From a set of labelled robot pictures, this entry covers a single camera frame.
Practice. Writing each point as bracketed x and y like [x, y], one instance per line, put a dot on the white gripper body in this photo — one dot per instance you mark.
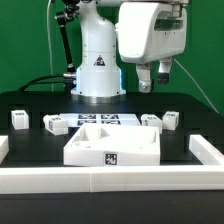
[147, 32]

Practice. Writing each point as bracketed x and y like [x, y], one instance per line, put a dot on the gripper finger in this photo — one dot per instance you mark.
[144, 76]
[164, 69]

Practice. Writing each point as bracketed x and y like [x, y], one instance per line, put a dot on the white U-shaped obstacle fence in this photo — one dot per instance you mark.
[208, 175]

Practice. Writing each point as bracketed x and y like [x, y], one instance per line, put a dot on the white sheet with tag markers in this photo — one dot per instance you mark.
[77, 119]

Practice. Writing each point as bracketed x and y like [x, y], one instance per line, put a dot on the white square table top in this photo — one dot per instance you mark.
[97, 145]

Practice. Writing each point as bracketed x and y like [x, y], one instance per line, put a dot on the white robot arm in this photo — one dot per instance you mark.
[98, 78]

